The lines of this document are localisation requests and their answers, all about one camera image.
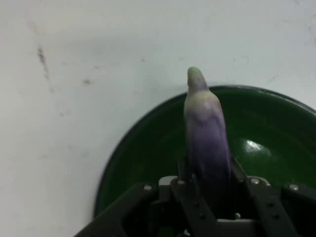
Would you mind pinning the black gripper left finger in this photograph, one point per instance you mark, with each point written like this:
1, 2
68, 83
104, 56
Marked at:
187, 205

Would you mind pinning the dark green round plate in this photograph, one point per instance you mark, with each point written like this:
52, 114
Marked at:
259, 118

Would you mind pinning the purple toy eggplant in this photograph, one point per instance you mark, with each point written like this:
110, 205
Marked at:
207, 138

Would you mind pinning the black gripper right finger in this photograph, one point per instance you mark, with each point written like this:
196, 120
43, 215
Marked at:
266, 205

